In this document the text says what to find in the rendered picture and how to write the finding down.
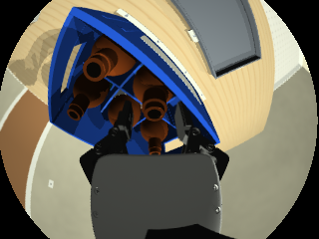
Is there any brown ceramic bottle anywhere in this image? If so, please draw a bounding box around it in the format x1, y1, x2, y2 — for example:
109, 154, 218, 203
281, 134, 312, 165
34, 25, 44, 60
67, 73, 113, 120
83, 34, 138, 82

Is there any brown glass bottle with green label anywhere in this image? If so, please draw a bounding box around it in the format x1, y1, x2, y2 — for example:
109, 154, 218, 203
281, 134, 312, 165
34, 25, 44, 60
133, 65, 173, 121

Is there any blue bottle crate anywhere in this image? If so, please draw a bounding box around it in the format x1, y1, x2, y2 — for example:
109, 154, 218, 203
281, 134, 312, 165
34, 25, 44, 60
48, 7, 220, 154

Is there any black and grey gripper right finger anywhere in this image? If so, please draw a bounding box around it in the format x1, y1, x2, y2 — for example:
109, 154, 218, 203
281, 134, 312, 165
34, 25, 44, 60
174, 101, 229, 180

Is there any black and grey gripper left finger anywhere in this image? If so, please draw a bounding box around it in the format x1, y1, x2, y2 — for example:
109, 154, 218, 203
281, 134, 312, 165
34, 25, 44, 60
80, 101, 134, 185

